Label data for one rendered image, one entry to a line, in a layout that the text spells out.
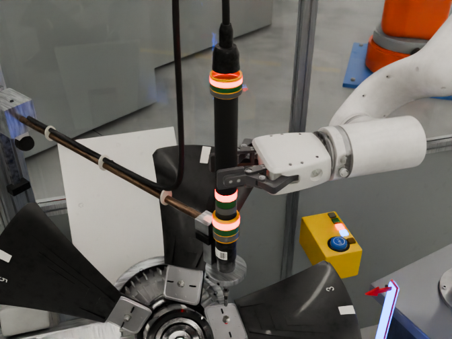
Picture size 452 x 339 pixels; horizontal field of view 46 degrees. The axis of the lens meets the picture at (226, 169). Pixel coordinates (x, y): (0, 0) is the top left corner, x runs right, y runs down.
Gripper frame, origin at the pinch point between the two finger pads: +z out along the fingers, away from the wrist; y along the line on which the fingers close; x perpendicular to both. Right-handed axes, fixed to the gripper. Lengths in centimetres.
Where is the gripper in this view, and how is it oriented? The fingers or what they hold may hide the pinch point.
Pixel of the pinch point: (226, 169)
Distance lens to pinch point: 79.6
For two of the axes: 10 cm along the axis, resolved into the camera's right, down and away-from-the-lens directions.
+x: 0.1, -8.2, -5.7
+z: -9.6, 1.5, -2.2
